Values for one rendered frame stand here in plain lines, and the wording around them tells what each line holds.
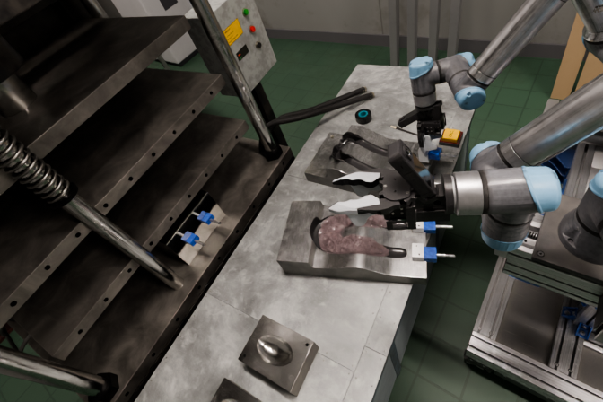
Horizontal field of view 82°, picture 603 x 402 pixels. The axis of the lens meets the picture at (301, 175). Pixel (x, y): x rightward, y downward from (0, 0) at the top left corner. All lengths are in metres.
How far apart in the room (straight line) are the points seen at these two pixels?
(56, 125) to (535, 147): 1.17
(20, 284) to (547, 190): 1.26
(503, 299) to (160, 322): 1.48
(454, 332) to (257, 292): 1.09
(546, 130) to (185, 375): 1.25
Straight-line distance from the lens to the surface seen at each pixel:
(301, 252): 1.25
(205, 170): 1.51
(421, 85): 1.22
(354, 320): 1.24
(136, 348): 1.57
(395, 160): 0.57
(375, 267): 1.21
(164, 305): 1.57
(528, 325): 1.90
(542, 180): 0.65
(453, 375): 2.01
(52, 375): 1.39
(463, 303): 2.11
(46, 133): 1.20
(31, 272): 1.27
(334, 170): 1.41
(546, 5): 1.07
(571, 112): 0.73
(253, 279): 1.40
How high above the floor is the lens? 1.96
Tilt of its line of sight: 46 degrees down
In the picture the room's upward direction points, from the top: 23 degrees counter-clockwise
